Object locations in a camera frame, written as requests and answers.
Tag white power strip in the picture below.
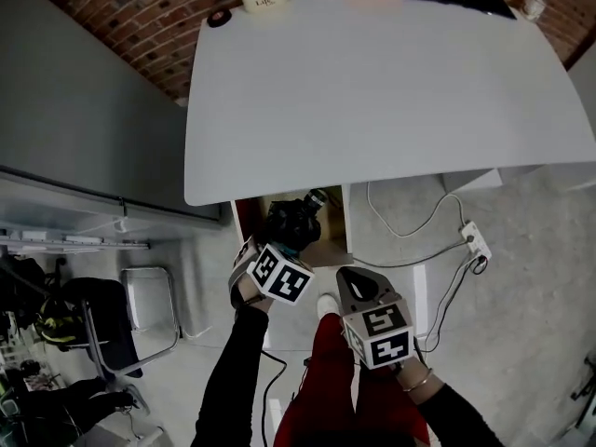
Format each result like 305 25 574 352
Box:
459 221 494 261

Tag grey metal cabinet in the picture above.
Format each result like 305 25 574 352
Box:
0 0 223 226

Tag wooden drawer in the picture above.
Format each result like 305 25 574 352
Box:
230 183 356 269

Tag person's left forearm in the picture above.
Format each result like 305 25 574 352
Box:
190 271 274 447

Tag person's left white shoe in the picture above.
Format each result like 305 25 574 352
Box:
316 293 342 318

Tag black and teal bundle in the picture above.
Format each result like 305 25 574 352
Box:
264 187 330 255

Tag white power cable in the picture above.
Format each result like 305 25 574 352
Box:
366 182 467 239

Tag black hanging coats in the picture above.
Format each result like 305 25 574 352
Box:
0 254 62 300

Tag grey cable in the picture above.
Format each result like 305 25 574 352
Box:
353 237 472 269

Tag white desk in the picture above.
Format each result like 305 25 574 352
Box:
183 0 596 208

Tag black chair with metal frame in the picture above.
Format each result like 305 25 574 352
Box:
60 265 183 382

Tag person's red trousers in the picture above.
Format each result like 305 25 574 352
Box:
272 312 435 447

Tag thin black floor cable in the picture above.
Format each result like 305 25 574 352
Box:
259 349 289 447

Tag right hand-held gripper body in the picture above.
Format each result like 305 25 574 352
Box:
335 266 415 371

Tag gold bracelet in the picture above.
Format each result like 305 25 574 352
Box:
401 367 435 393

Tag white metal shelf rack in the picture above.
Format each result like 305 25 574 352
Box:
0 228 152 254

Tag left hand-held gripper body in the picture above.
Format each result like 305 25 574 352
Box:
231 235 317 307

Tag person's right forearm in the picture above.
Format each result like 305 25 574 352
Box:
395 355 507 447

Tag green and black backpack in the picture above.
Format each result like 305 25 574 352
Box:
36 295 81 345

